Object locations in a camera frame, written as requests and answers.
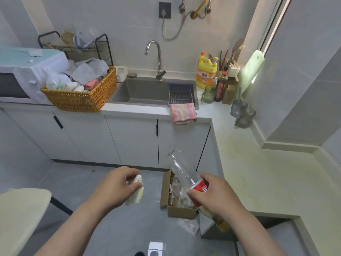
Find person's right hand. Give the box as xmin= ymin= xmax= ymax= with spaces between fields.
xmin=186 ymin=173 xmax=247 ymax=222

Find person's left hand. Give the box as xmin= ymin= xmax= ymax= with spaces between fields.
xmin=91 ymin=166 xmax=143 ymax=214

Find white yellowish cloth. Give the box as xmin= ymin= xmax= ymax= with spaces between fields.
xmin=125 ymin=174 xmax=144 ymax=206

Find clear plastic bottle red label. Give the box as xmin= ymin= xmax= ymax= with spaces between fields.
xmin=165 ymin=150 xmax=231 ymax=234

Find person's right forearm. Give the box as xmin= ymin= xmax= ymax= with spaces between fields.
xmin=222 ymin=211 xmax=289 ymax=256

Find person's left forearm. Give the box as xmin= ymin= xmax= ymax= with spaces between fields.
xmin=34 ymin=203 xmax=107 ymax=256

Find crumpled clear plastic wrappers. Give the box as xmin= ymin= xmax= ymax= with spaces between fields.
xmin=169 ymin=177 xmax=195 ymax=209

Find brown cardboard box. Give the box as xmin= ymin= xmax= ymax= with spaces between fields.
xmin=159 ymin=170 xmax=198 ymax=220

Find clear plastic bag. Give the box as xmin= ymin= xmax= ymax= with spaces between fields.
xmin=178 ymin=218 xmax=201 ymax=235

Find white base cabinet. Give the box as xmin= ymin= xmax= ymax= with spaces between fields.
xmin=0 ymin=102 xmax=225 ymax=177

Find white paper sheet black print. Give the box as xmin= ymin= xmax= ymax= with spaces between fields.
xmin=147 ymin=242 xmax=163 ymax=256

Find pink dish cloth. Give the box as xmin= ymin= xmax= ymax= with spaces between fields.
xmin=170 ymin=103 xmax=198 ymax=126

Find grey translucent cup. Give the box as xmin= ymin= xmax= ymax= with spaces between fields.
xmin=230 ymin=88 xmax=248 ymax=118
xmin=234 ymin=107 xmax=257 ymax=129

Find grey kitchen sink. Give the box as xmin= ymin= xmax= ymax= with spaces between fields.
xmin=108 ymin=76 xmax=200 ymax=110

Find woven wicker basket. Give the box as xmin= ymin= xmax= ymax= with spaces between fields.
xmin=40 ymin=66 xmax=118 ymax=113

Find green ribbed cup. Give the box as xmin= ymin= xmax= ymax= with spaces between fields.
xmin=200 ymin=85 xmax=216 ymax=104

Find purple sink drain basket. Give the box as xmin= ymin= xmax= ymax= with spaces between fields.
xmin=167 ymin=83 xmax=195 ymax=108

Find small brown carton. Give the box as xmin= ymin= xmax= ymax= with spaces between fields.
xmin=222 ymin=77 xmax=238 ymax=105

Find pink packet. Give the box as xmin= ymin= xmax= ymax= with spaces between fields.
xmin=84 ymin=78 xmax=100 ymax=91

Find dark sauce bottle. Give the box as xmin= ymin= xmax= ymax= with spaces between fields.
xmin=214 ymin=67 xmax=229 ymax=103

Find white soap container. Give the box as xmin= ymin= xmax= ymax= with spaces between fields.
xmin=114 ymin=66 xmax=128 ymax=83

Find yellow detergent bottle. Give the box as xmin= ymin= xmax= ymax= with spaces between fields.
xmin=196 ymin=52 xmax=219 ymax=90

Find crumpled grey paper bag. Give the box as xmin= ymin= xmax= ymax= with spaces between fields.
xmin=70 ymin=58 xmax=110 ymax=85

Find chrome kitchen faucet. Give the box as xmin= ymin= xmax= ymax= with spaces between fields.
xmin=145 ymin=40 xmax=167 ymax=81

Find white plastic bag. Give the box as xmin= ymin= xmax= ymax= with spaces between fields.
xmin=45 ymin=72 xmax=86 ymax=92

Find beige utensil holder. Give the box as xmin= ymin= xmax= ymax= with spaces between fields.
xmin=228 ymin=60 xmax=242 ymax=78

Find bundle of dark chopsticks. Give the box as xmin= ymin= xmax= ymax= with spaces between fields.
xmin=218 ymin=50 xmax=230 ymax=72

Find pale green cutting board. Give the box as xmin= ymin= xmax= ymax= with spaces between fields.
xmin=238 ymin=50 xmax=265 ymax=89

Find translucent plastic bag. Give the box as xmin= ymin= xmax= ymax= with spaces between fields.
xmin=73 ymin=24 xmax=101 ymax=49

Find white microwave oven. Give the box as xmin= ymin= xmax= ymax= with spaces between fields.
xmin=0 ymin=46 xmax=71 ymax=105

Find black wire rack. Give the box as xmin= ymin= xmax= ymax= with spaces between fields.
xmin=38 ymin=31 xmax=114 ymax=67

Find grey power cable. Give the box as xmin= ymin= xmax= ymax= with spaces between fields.
xmin=161 ymin=10 xmax=195 ymax=42

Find grey wall outlet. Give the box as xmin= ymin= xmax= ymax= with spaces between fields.
xmin=159 ymin=2 xmax=172 ymax=19

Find yellow hose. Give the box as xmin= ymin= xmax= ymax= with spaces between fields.
xmin=190 ymin=0 xmax=210 ymax=20

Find white window frame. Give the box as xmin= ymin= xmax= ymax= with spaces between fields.
xmin=257 ymin=0 xmax=294 ymax=55

